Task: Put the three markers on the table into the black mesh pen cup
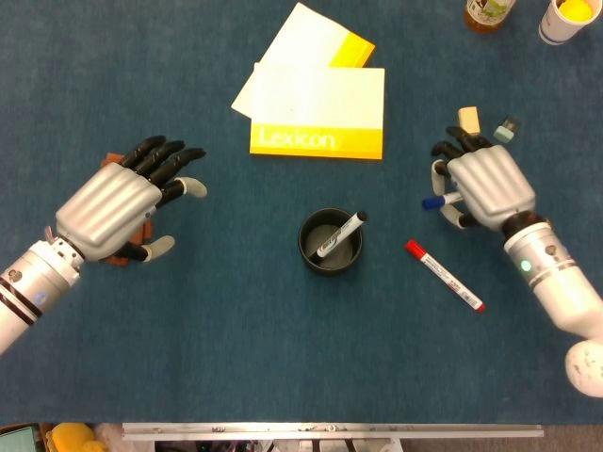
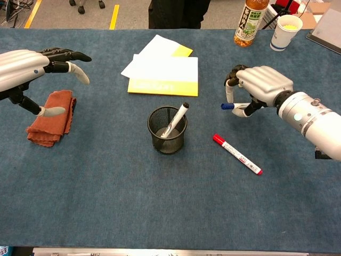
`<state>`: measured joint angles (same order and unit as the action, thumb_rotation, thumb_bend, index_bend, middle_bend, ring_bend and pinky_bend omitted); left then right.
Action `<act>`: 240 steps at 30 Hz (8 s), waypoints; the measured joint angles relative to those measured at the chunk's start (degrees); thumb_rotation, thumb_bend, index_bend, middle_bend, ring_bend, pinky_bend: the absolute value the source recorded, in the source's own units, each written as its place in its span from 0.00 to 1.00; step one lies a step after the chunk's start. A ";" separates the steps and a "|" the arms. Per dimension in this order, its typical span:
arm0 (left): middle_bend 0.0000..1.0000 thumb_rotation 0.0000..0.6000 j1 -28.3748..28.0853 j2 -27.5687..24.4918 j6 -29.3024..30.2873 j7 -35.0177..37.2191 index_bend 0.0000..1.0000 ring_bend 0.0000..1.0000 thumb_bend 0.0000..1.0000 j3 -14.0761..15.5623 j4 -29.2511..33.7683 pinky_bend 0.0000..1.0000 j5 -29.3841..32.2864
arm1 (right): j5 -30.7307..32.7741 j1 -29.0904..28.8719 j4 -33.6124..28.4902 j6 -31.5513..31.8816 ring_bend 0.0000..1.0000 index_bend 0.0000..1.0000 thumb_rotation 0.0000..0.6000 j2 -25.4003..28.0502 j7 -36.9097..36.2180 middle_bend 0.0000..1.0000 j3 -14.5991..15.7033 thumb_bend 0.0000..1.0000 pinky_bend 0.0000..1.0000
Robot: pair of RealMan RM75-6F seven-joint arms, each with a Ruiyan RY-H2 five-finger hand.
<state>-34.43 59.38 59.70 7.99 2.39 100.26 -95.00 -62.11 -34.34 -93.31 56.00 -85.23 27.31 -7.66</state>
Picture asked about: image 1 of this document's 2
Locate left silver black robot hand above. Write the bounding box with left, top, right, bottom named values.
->
left=55, top=135, right=208, bottom=263

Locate black round cup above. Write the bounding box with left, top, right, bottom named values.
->
left=297, top=208, right=365, bottom=278

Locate aluminium frame rail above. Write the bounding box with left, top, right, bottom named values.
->
left=121, top=422, right=545, bottom=442

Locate brown folded cloth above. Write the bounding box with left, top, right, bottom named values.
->
left=101, top=151, right=155, bottom=267

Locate yellow white Lexicon notebook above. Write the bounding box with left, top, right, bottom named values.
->
left=249, top=62, right=386, bottom=161

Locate blue cap whiteboard marker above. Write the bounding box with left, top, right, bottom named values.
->
left=421, top=190, right=463, bottom=211

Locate yellow white plain notebook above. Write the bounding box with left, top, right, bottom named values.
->
left=230, top=1, right=377, bottom=119

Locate yellow soft object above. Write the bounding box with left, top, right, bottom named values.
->
left=50, top=422, right=107, bottom=452

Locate black cap whiteboard marker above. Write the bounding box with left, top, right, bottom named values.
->
left=316, top=210, right=369, bottom=259

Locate cream eraser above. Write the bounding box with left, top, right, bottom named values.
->
left=457, top=105, right=482, bottom=139

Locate blue felt table cover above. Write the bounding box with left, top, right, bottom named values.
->
left=0, top=0, right=603, bottom=425

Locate teal flat box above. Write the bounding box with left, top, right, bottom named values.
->
left=0, top=423, right=41, bottom=452

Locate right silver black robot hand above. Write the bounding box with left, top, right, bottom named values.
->
left=430, top=125, right=537, bottom=232

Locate white paper cup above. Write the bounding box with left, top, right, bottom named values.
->
left=538, top=0, right=598, bottom=46

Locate tea bottle with green label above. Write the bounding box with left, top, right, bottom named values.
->
left=463, top=0, right=506, bottom=35

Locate red cap whiteboard marker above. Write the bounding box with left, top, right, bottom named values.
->
left=405, top=238, right=486, bottom=314

